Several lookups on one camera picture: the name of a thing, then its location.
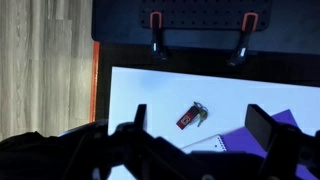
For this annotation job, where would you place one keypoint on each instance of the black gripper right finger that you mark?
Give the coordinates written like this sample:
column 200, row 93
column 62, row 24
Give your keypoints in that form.
column 263, row 126

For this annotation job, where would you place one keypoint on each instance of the orange floor tape strip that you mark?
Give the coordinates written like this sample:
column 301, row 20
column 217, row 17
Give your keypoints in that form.
column 94, row 83

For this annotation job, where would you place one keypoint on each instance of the black pegboard plate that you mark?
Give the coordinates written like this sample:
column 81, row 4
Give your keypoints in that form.
column 200, row 15

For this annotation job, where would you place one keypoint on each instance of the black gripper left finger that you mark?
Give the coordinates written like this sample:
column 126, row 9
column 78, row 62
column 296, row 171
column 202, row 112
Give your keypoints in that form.
column 140, row 115

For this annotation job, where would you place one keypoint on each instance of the purple spiral notebook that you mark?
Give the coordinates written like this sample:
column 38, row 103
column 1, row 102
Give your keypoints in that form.
column 240, row 140

